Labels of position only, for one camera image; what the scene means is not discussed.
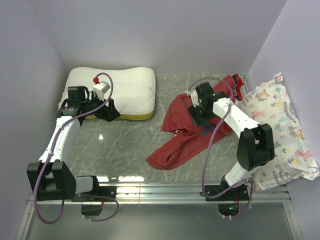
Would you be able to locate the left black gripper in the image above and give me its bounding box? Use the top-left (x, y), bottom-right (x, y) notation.
top-left (82, 90), bottom-right (120, 122)

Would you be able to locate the red pillowcase grey print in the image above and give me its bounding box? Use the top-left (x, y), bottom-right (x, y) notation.
top-left (145, 73), bottom-right (245, 171)

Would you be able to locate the white pillow yellow edge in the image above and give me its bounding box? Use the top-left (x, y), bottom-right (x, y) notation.
top-left (58, 67), bottom-right (156, 121)

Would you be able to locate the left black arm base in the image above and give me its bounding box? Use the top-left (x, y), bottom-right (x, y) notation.
top-left (71, 185), bottom-right (119, 218)

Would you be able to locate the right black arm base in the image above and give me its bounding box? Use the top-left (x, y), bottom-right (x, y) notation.
top-left (199, 184), bottom-right (253, 220)

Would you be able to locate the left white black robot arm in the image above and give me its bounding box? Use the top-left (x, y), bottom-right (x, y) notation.
top-left (26, 81), bottom-right (120, 201)

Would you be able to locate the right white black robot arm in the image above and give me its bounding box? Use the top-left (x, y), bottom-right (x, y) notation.
top-left (186, 82), bottom-right (275, 200)

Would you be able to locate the floral patterned white pillow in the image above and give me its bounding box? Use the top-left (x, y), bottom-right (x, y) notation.
top-left (237, 72), bottom-right (320, 190)

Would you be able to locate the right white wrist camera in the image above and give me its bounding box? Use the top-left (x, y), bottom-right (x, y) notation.
top-left (186, 89), bottom-right (200, 108)

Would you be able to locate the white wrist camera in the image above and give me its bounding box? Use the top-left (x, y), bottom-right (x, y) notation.
top-left (186, 89), bottom-right (200, 108)
top-left (92, 77), bottom-right (111, 101)

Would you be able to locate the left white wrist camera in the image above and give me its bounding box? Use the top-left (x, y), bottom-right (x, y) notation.
top-left (92, 77), bottom-right (111, 101)

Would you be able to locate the aluminium mounting rail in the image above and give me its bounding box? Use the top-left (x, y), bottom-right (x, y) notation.
top-left (16, 182), bottom-right (303, 240)

